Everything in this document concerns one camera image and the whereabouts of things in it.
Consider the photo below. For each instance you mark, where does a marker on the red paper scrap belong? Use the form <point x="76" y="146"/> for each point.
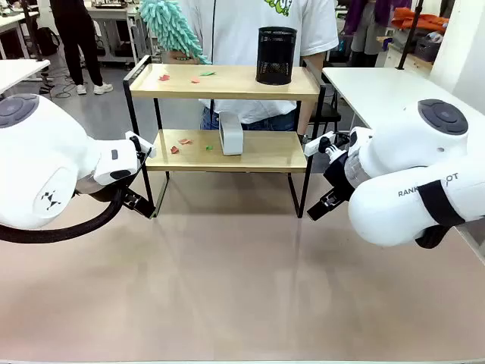
<point x="174" y="149"/>
<point x="164" y="77"/>
<point x="185" y="141"/>

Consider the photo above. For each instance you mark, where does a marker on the black backpack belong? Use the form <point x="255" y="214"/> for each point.
<point x="47" y="41"/>

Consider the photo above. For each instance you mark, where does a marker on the orange cloth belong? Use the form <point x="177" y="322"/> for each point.
<point x="420" y="19"/>

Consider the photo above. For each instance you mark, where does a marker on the person in white t-shirt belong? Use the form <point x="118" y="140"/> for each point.
<point x="235" y="38"/>

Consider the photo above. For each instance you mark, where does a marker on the person's left forearm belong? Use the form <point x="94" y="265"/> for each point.
<point x="316" y="60"/>

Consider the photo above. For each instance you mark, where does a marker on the teal chenille duster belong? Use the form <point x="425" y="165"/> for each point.
<point x="172" y="26"/>

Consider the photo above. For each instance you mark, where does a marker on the grey plastic crate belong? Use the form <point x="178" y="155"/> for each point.
<point x="427" y="47"/>

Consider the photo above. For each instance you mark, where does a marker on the two-tier wooden black-frame shelf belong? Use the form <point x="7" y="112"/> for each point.
<point x="227" y="89"/>

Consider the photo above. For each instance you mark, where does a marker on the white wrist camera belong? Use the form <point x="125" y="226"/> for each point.
<point x="129" y="135"/>
<point x="314" y="145"/>

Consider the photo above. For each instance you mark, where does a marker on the person's right hand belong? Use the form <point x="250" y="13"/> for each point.
<point x="180" y="57"/>

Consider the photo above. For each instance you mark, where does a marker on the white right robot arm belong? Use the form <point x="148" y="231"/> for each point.
<point x="417" y="167"/>

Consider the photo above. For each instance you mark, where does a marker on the small white desk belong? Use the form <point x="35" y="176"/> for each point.
<point x="19" y="74"/>

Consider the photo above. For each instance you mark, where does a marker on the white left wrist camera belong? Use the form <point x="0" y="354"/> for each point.
<point x="129" y="135"/>

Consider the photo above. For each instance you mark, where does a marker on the black chair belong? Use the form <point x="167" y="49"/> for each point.
<point x="329" y="112"/>

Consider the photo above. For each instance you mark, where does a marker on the black stand pole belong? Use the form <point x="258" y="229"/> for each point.
<point x="411" y="34"/>

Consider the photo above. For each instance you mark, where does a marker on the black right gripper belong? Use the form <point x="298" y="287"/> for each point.
<point x="340" y="174"/>

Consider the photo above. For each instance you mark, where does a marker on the purple cloth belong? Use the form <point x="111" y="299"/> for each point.
<point x="375" y="13"/>

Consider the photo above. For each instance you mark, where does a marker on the grey background workbench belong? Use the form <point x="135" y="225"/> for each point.
<point x="113" y="22"/>

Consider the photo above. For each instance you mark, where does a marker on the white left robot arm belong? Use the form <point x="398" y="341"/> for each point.
<point x="45" y="151"/>

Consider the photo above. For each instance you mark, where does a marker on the background person in black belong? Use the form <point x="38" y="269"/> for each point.
<point x="76" y="38"/>

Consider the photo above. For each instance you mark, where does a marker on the black mesh pen holder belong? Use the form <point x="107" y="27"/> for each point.
<point x="276" y="57"/>

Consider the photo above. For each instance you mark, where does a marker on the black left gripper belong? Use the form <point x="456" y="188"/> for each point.
<point x="129" y="197"/>

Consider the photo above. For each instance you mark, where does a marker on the large white side table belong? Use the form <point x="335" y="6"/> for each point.
<point x="379" y="95"/>

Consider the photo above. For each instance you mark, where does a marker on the white box speaker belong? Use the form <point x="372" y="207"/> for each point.
<point x="230" y="136"/>

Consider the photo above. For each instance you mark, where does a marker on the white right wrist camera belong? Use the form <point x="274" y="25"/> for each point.
<point x="314" y="145"/>

